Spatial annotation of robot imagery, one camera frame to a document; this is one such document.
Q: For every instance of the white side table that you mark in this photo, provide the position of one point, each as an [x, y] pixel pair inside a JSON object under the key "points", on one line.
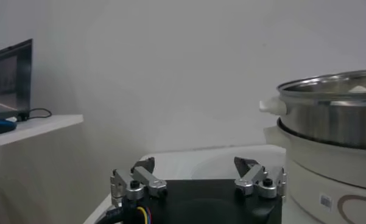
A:
{"points": [[42, 126]]}

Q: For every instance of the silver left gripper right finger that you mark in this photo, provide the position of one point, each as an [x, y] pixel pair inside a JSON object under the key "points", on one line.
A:
{"points": [[252, 178]]}

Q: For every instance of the blue computer mouse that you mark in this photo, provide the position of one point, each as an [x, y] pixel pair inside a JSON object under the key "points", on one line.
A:
{"points": [[0, 126]]}

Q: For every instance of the stainless steel steamer basket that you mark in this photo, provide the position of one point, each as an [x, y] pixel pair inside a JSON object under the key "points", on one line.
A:
{"points": [[329, 121]]}

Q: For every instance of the black laptop screen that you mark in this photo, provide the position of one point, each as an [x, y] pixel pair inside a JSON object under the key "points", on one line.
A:
{"points": [[12, 79]]}

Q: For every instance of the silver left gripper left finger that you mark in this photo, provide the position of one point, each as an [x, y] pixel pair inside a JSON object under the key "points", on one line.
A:
{"points": [[146, 179]]}

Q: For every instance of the white electric cooker base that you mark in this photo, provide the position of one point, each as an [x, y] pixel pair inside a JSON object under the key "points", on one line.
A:
{"points": [[322, 170]]}

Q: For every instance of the white steamed baozi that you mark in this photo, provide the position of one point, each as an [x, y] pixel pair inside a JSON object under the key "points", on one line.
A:
{"points": [[359, 89]]}

